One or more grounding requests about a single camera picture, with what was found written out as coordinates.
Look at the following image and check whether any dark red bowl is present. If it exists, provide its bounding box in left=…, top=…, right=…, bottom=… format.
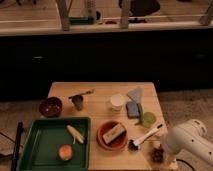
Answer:
left=39, top=97, right=63, bottom=118

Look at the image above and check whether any grey triangular cloth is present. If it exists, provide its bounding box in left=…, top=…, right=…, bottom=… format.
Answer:
left=127, top=87, right=142, bottom=103

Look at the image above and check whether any black floor cable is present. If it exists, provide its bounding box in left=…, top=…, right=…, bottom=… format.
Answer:
left=176, top=158, right=198, bottom=171

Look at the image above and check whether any orange round fruit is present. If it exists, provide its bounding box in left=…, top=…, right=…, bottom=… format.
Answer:
left=58, top=144, right=73, bottom=161

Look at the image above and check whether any orange terracotta bowl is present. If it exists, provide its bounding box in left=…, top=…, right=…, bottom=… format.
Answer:
left=97, top=121, right=128, bottom=151

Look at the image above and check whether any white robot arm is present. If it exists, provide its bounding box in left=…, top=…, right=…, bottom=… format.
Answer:
left=160, top=119, right=213, bottom=167

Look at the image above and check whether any white handled brush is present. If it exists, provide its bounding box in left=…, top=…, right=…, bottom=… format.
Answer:
left=128, top=124, right=162, bottom=151

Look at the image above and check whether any white block eraser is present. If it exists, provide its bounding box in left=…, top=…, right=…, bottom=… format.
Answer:
left=103, top=123, right=126, bottom=144

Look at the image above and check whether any blue grey sponge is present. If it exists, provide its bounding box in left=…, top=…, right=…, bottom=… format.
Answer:
left=126, top=101, right=140, bottom=118

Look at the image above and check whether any black bar beside tray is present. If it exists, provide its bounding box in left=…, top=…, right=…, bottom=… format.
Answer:
left=10, top=122, right=23, bottom=171

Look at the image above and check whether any green plastic tray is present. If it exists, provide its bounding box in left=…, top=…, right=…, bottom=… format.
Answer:
left=17, top=117, right=90, bottom=171

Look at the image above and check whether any green round lid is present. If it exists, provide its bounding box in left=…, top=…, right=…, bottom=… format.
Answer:
left=141, top=112, right=156, bottom=128

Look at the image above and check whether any white paper cup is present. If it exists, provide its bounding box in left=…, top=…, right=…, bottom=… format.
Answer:
left=110, top=94, right=125, bottom=111

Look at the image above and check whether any thin wooden handled tool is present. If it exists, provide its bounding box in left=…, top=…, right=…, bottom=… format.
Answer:
left=68, top=89, right=95, bottom=99

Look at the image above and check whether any small metal cup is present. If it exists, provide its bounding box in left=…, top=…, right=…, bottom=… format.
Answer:
left=72, top=95, right=84, bottom=111

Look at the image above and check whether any dark purple grape bunch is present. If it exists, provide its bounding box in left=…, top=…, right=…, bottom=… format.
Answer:
left=151, top=148, right=164, bottom=163

